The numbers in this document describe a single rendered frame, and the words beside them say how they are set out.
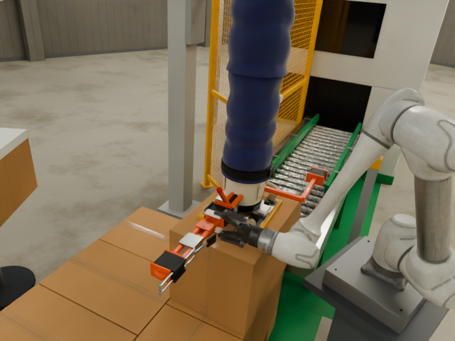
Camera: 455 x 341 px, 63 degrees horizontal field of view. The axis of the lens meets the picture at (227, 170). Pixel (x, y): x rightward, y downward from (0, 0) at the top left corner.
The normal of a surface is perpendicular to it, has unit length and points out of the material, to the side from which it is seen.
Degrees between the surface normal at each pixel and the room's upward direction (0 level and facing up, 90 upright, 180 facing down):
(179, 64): 90
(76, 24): 90
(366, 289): 2
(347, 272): 2
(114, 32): 90
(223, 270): 90
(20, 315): 0
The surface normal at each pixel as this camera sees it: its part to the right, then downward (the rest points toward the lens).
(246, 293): -0.48, 0.37
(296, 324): 0.07, -0.89
